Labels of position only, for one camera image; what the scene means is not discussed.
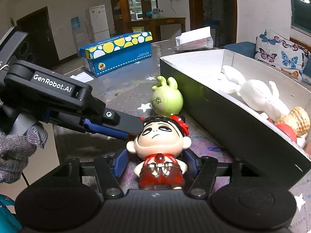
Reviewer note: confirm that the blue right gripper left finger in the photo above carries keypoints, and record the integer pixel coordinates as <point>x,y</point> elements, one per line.
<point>119,162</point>

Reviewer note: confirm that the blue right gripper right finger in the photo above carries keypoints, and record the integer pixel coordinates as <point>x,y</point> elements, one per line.
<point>193,162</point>

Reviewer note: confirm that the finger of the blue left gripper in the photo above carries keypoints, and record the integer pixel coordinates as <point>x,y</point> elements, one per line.
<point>103,130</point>
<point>122,122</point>

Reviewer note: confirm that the red dress girl figurine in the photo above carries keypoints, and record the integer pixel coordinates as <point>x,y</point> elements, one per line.
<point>161,142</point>

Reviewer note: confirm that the green alien toy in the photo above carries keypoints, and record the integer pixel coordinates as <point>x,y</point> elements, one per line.
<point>166,99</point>

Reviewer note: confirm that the white plush rabbit doll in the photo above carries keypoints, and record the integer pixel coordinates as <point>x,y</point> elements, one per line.
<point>256,94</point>

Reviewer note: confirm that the red round toy figure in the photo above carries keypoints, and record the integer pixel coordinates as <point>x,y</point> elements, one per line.
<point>285,129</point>

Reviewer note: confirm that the tan peanut toy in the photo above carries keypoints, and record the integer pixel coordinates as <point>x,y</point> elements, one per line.
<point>297,119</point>

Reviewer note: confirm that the grey gloved left hand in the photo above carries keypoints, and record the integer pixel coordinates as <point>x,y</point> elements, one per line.
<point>17,149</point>

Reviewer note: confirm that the dark doorway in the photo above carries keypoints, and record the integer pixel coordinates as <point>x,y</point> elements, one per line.
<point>37,24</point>

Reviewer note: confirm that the white paper sheet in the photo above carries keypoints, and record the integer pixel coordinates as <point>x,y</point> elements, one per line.
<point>82,77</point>

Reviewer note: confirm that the blue yellow spotted carton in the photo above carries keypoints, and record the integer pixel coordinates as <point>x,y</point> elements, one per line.
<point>113,53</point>

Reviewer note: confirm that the water dispenser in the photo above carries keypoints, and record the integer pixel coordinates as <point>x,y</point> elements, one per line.
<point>79,33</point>

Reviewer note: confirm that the black white storage box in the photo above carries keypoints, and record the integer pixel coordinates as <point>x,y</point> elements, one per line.
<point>241,130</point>

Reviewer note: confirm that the wooden counter table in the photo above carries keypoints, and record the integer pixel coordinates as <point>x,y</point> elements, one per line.
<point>153,25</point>

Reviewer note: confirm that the white refrigerator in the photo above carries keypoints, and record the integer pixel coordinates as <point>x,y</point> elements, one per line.
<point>98,21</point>

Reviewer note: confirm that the white tissue box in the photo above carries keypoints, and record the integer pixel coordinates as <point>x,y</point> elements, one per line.
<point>195,39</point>

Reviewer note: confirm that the wooden display cabinet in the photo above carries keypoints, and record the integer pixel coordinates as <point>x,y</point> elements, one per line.
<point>131,10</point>

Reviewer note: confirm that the blue sofa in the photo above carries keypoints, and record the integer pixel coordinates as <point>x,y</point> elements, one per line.
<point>248,49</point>

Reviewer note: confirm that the butterfly print pillow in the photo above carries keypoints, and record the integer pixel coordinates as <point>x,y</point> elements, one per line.
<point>281,53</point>

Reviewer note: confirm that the dark window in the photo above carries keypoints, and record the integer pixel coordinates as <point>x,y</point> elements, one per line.
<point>301,14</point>

